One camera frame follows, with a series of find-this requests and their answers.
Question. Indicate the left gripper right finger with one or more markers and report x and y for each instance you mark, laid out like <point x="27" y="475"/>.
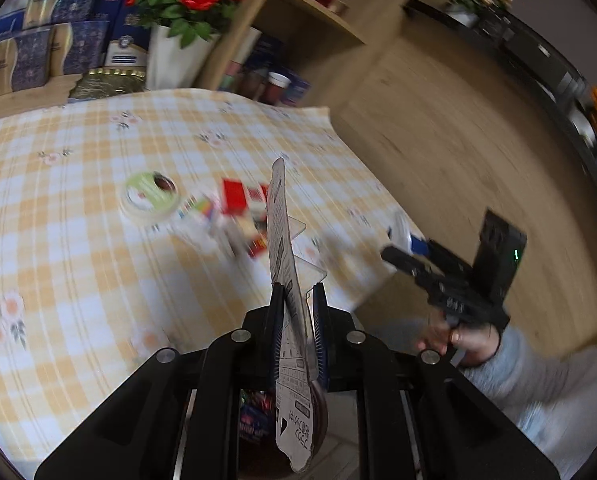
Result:
<point x="331" y="326"/>

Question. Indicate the right hand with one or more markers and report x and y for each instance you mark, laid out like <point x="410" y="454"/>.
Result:
<point x="478" y="344"/>

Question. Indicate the wooden shelf unit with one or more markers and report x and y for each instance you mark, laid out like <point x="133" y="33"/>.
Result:
<point x="450" y="135"/>

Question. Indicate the red cigarette pack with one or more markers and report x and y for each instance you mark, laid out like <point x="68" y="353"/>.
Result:
<point x="238" y="198"/>

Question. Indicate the black tv cabinet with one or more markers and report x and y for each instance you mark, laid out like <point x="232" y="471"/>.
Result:
<point x="546" y="73"/>

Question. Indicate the red paper cup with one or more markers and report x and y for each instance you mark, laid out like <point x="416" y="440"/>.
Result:
<point x="275" y="86"/>

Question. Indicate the yellow plaid tablecloth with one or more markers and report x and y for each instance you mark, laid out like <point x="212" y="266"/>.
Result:
<point x="87" y="295"/>

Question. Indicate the white flower vase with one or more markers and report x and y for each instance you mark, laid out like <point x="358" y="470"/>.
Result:
<point x="170" y="66"/>

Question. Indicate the gold embossed tray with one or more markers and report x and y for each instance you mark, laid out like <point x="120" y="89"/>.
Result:
<point x="104" y="83"/>

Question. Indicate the red packet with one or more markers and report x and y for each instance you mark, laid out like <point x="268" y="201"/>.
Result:
<point x="256" y="245"/>

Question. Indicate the clear plastic bag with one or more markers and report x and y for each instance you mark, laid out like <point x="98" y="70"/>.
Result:
<point x="200" y="223"/>

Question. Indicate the green white round lid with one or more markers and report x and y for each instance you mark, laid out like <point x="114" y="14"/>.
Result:
<point x="148" y="197"/>

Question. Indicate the stacked blue gift boxes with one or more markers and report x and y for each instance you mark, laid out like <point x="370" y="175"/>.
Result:
<point x="45" y="39"/>

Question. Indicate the grey right sleeve forearm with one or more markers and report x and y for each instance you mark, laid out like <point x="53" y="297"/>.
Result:
<point x="552" y="401"/>

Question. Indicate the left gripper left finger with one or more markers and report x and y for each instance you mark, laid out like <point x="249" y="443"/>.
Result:
<point x="262" y="350"/>

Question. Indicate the white blister pack card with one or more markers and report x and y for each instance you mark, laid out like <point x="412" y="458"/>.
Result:
<point x="298" y="365"/>

